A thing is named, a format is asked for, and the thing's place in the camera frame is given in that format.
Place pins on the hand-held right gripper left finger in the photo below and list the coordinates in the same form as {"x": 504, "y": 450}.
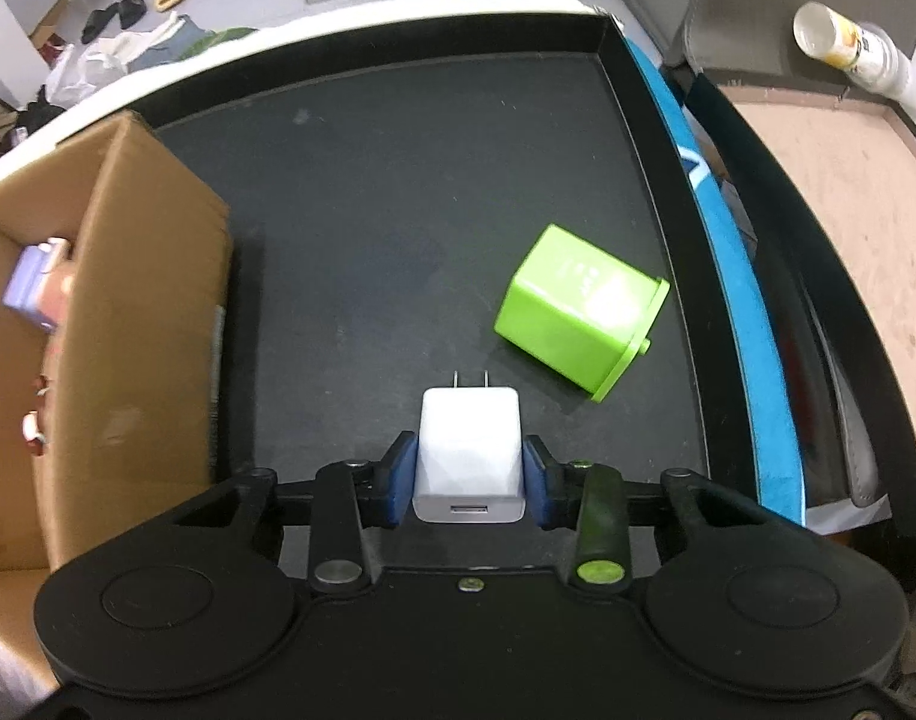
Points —
{"x": 398, "y": 487}

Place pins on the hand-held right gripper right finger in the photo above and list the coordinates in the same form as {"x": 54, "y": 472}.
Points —
{"x": 537, "y": 487}

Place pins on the white charger plug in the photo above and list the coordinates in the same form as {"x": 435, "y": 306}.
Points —
{"x": 465, "y": 450}

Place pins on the large black tray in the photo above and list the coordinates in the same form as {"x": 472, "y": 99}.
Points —
{"x": 390, "y": 187}

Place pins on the brown cardboard box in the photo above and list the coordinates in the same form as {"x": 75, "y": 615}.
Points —
{"x": 143, "y": 315}

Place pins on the green plastic box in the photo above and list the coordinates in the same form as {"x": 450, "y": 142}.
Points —
{"x": 570, "y": 315}

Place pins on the blue flat board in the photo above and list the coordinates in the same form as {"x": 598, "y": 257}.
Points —
{"x": 728, "y": 277}

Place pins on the small red white toy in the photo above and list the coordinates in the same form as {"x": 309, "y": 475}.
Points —
{"x": 35, "y": 435}

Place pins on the pink toy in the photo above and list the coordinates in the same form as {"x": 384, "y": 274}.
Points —
{"x": 55, "y": 300}

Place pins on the purple plastic box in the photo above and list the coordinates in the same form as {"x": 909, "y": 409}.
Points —
{"x": 26, "y": 289}

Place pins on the black tray with brown lining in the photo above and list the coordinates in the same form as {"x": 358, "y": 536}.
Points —
{"x": 841, "y": 187}

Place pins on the blue jeans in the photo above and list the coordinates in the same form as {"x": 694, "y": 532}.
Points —
{"x": 169, "y": 49}

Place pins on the dark clothes pile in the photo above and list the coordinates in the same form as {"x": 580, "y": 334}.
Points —
{"x": 41, "y": 114}

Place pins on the pile of clothes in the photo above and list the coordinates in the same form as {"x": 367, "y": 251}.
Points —
{"x": 139, "y": 37}

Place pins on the white plastic bag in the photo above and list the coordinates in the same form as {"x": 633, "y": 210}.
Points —
{"x": 71, "y": 75}

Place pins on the white plastic jar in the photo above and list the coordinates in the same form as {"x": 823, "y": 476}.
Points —
{"x": 848, "y": 45}

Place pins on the black slipper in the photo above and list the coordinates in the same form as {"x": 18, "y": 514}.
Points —
{"x": 98, "y": 25}
{"x": 131, "y": 10}

